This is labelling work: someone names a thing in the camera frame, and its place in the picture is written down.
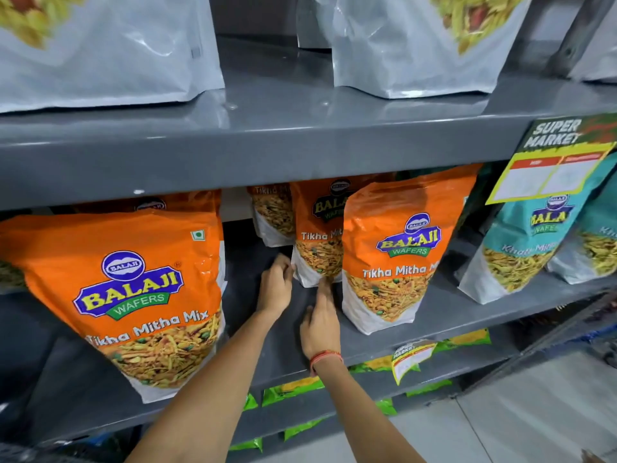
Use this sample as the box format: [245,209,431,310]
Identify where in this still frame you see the person's left hand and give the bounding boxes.
[256,254,296,320]

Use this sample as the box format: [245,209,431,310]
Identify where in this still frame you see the person's right hand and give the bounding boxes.
[299,277,342,360]

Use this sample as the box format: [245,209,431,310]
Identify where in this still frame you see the orange snack mix packet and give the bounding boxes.
[247,184,296,248]
[0,209,228,405]
[73,190,223,216]
[290,177,349,289]
[341,163,484,336]

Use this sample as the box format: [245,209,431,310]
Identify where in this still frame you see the person's right forearm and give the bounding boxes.
[311,358,427,463]

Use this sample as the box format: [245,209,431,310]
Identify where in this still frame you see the person's left forearm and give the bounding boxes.
[124,307,290,463]

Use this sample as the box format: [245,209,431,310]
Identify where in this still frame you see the red thread wristband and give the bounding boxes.
[309,350,344,377]

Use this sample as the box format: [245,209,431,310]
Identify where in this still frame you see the row of green snack packets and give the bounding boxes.
[228,329,492,453]

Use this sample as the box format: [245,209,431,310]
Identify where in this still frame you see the yellow shelf price label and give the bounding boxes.
[391,339,438,386]
[485,113,617,206]

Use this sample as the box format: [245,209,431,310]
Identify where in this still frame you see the teal snack mix packet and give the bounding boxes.
[458,153,617,305]
[547,180,617,285]

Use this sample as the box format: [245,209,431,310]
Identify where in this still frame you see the grey metal shelf upright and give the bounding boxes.
[547,0,617,77]

